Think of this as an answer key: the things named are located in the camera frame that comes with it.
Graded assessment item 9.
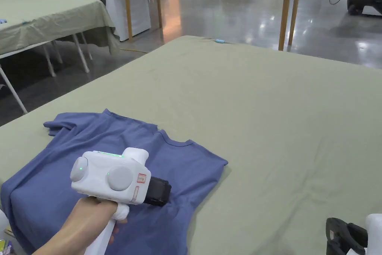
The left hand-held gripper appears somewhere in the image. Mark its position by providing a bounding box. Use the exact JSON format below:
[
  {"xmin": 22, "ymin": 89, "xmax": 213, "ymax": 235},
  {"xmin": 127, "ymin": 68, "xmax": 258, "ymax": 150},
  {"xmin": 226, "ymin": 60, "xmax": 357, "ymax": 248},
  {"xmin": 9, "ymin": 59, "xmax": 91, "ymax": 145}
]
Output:
[{"xmin": 71, "ymin": 147, "xmax": 172, "ymax": 255}]

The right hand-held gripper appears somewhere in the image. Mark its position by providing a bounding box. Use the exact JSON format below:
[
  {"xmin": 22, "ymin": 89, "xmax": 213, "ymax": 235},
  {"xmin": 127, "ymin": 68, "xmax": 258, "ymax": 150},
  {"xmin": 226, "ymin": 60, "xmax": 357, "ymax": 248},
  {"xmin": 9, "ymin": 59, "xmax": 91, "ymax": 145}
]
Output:
[{"xmin": 326, "ymin": 214, "xmax": 382, "ymax": 255}]

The blue shirt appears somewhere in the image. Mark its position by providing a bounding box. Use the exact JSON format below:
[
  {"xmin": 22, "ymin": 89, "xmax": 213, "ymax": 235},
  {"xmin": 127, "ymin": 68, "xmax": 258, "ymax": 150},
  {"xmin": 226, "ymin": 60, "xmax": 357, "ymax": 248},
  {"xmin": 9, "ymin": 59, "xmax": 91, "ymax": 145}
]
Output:
[{"xmin": 0, "ymin": 109, "xmax": 229, "ymax": 255}]

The person's left hand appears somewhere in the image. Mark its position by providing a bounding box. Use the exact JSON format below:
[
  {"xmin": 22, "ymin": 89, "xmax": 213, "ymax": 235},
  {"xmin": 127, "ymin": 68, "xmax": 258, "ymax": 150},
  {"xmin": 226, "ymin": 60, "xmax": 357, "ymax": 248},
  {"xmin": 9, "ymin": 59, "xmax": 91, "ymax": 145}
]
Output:
[{"xmin": 59, "ymin": 196, "xmax": 129, "ymax": 249}]

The bed with pale green sheet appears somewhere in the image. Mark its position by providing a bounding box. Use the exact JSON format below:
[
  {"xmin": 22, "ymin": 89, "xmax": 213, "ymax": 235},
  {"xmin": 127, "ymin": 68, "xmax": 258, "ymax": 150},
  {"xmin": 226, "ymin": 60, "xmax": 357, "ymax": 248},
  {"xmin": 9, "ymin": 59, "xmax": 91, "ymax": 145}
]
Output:
[{"xmin": 0, "ymin": 35, "xmax": 382, "ymax": 255}]

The table with pale green sheet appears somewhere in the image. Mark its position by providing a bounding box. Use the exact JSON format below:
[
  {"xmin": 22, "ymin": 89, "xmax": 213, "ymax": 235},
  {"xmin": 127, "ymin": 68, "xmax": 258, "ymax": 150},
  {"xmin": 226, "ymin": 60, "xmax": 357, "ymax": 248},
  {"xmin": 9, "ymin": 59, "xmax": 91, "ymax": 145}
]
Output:
[{"xmin": 0, "ymin": 0, "xmax": 117, "ymax": 115}]

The white washing machine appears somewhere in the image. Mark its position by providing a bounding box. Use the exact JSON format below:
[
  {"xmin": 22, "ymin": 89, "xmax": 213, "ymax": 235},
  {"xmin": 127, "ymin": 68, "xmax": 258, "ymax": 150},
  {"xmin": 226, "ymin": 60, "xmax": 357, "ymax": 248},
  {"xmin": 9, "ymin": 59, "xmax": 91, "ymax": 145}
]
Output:
[{"xmin": 66, "ymin": 0, "xmax": 151, "ymax": 42}]

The yellow cable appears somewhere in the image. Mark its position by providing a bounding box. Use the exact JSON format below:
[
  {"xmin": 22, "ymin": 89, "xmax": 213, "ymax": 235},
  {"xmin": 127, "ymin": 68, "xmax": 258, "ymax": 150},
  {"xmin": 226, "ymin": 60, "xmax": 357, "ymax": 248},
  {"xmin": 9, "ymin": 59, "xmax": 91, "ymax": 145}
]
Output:
[{"xmin": 119, "ymin": 46, "xmax": 151, "ymax": 55}]

